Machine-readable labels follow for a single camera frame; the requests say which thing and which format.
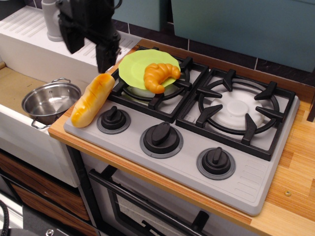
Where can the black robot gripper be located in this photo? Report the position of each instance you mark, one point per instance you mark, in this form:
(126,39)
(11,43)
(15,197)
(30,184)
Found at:
(90,19)

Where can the toy bread loaf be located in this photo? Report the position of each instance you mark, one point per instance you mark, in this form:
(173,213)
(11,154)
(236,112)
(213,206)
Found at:
(92,100)

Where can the orange toy croissant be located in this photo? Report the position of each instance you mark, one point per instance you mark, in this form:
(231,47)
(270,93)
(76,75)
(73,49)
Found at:
(156,74)

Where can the light green plastic plate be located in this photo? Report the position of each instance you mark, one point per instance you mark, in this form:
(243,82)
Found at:
(132,67)

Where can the white toy sink unit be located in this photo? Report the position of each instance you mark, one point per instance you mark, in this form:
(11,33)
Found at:
(28,59)

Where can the small steel pot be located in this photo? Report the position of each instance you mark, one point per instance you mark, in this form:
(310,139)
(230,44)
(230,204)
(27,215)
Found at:
(48,102)

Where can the grey toy faucet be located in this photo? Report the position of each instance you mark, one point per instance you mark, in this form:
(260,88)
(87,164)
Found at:
(51,17)

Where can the black left stove knob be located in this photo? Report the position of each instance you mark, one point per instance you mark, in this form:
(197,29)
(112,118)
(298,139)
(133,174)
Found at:
(113,121)

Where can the black stove knob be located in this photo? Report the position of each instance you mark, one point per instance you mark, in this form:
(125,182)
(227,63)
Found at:
(161,141)
(113,121)
(216,163)

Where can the white left burner cap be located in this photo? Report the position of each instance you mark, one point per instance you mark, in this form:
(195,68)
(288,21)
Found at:
(144,95)

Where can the white burner cap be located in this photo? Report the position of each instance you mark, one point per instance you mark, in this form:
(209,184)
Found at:
(144,95)
(235,106)

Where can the black left burner grate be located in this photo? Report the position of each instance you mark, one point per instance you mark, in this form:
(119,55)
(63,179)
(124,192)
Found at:
(157,103)

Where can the black burner grate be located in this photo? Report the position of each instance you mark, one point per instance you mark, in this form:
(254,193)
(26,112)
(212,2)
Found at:
(279,107)
(157,103)

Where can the black middle stove knob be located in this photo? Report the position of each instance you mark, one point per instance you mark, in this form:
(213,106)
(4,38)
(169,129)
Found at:
(161,141)

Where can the wooden drawer fronts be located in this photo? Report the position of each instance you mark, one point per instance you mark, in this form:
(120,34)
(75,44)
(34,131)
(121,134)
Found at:
(47,195)

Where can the white right burner cap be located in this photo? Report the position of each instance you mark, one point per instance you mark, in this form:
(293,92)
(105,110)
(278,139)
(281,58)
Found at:
(235,106)

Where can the black right burner grate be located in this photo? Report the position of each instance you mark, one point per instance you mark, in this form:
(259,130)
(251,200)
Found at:
(279,107)

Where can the toy oven door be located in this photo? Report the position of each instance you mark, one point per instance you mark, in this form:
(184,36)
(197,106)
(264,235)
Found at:
(137,208)

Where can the black right stove knob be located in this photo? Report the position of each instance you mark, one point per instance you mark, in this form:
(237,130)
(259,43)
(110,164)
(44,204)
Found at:
(216,163)

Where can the grey toy stove top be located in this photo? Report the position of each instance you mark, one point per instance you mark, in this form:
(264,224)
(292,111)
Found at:
(245,190)

